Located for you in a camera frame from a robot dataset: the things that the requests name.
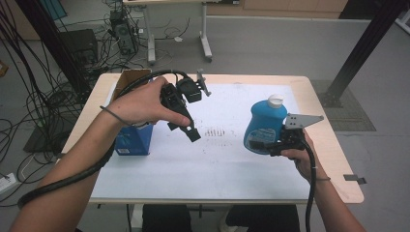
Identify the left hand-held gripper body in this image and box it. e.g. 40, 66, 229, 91
160, 68, 213, 122

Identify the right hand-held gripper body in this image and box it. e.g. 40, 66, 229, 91
268, 113, 325, 158

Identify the blue bottle with white cap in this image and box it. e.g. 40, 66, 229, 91
243, 93, 288, 156

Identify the blue cardboard box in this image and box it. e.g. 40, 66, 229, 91
109, 68, 155, 157

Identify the person's right hand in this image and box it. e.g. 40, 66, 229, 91
279, 130, 332, 183

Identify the person's left hand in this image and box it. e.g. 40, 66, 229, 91
105, 75, 191, 128

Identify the white table mat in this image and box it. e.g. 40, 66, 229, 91
90, 82, 320, 201

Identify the wooden table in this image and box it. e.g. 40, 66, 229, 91
61, 72, 366, 205

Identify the dark grey floor mat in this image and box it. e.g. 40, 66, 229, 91
310, 79, 377, 132

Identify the black table clip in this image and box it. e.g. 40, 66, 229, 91
342, 173, 367, 186

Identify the person's right leg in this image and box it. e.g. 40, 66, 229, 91
225, 204, 301, 232

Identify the person's leg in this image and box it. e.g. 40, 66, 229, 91
225, 204, 301, 232
141, 204, 192, 232

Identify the black computer tower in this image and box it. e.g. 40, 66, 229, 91
109, 9, 139, 56

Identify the person's left leg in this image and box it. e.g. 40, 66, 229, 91
141, 204, 192, 232

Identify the black box on floor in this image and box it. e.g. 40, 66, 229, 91
59, 28, 100, 66

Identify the black slanted metal stand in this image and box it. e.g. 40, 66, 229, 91
318, 0, 410, 108

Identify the black floor plate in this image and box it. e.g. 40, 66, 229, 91
22, 124, 75, 154

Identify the teal panel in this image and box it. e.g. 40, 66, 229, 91
40, 0, 68, 20

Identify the white power strip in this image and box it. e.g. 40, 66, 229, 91
0, 172, 17, 196

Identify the right hand-held gripper cable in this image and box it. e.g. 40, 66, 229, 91
301, 141, 318, 232

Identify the hand-held gripper cable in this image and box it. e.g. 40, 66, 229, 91
301, 141, 318, 232
16, 69, 191, 210

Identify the white desk frame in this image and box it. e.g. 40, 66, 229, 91
122, 0, 241, 66

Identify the left hand-held gripper cable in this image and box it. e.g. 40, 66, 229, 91
16, 69, 191, 210

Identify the black metal stand with cables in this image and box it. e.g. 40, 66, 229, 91
14, 0, 93, 98

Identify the bundle of black cables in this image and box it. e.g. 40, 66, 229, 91
0, 0, 109, 207

